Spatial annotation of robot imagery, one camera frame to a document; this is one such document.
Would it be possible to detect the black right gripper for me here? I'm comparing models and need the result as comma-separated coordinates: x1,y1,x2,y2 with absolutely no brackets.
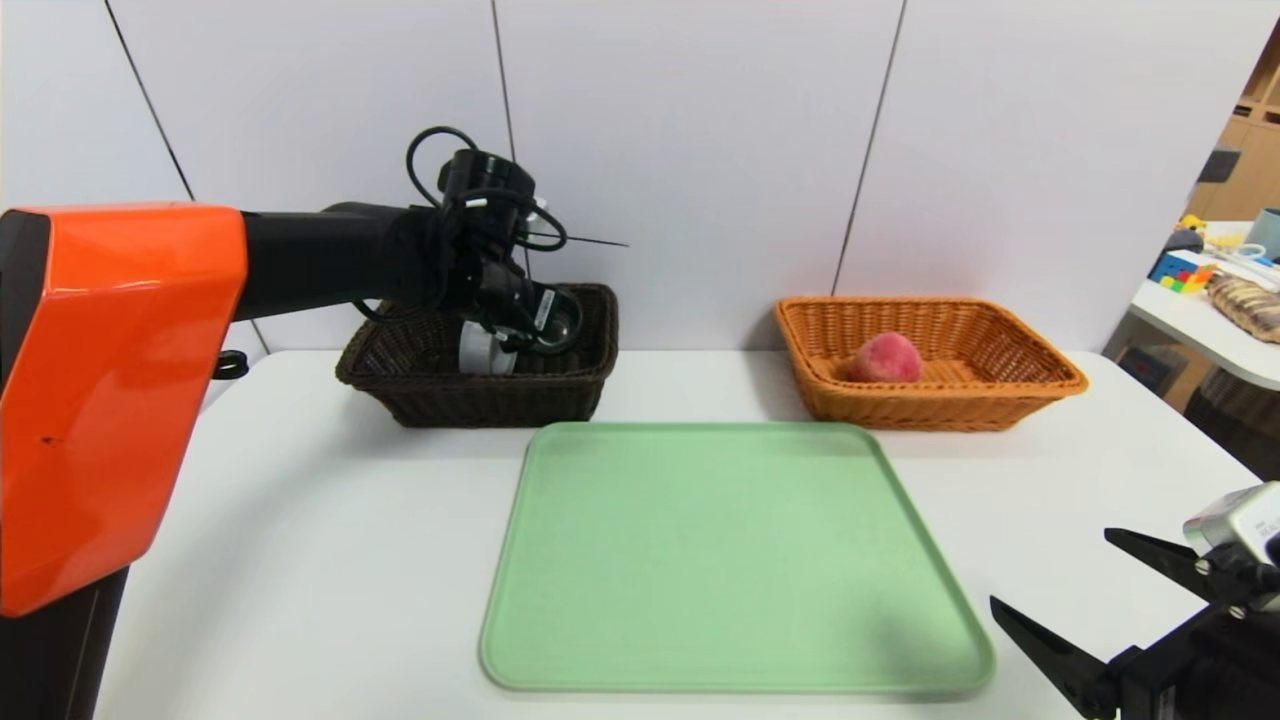
989,527,1280,720

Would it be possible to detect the red peach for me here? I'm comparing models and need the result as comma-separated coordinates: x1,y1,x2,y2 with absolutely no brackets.
848,333,923,384

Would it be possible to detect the glass cup with black holder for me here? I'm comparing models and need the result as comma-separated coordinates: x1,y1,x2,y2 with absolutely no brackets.
535,290,585,356

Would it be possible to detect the white tape roll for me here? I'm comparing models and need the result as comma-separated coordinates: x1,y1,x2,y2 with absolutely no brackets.
459,322,519,376

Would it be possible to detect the orange wicker basket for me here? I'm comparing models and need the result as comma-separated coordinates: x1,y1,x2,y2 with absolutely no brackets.
773,297,1089,433

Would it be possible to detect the dark brown wicker basket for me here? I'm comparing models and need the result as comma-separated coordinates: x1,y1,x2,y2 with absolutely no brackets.
337,283,620,429

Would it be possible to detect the dark woven bin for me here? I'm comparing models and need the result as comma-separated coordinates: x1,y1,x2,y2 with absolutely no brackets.
1185,370,1280,481

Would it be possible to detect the white side table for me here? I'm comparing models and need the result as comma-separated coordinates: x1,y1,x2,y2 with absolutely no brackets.
1127,222,1280,393

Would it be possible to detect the brown striped bread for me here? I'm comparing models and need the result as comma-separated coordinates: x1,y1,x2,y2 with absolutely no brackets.
1203,277,1280,347

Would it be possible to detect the colourful puzzle cube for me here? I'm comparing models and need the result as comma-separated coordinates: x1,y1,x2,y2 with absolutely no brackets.
1147,253,1214,297

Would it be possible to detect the light green plastic tray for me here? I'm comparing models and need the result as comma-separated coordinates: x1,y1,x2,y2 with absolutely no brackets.
480,421,996,693

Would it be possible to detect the grey blue cup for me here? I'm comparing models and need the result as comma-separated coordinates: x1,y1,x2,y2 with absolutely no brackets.
1245,210,1280,263

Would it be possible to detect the wooden shelf unit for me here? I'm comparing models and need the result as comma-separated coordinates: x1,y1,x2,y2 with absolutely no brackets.
1185,20,1280,226

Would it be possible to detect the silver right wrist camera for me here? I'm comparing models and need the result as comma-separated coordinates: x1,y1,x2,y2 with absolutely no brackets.
1183,482,1280,561

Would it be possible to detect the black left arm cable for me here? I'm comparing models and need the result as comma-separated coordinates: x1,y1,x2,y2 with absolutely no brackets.
350,126,569,326

